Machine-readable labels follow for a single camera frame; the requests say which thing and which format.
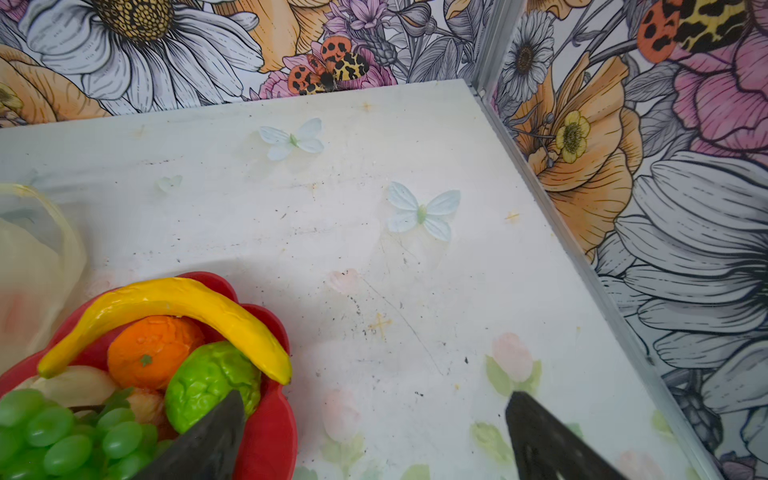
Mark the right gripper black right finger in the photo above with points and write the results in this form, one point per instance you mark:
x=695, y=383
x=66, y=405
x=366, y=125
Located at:
x=545, y=449

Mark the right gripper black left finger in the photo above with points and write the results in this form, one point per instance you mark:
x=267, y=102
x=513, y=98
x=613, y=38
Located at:
x=208, y=450

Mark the green fake pepper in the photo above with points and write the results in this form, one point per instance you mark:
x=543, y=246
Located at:
x=205, y=379

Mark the orange fake fruit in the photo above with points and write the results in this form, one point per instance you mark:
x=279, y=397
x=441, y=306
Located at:
x=148, y=353

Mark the cream fake garlic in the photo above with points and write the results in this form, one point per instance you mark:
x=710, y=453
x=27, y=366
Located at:
x=76, y=386

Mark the green fake grapes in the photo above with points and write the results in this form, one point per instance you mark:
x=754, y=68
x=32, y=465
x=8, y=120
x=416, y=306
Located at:
x=43, y=440

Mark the translucent yellowish plastic bag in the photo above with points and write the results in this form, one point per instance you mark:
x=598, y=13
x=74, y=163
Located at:
x=36, y=279

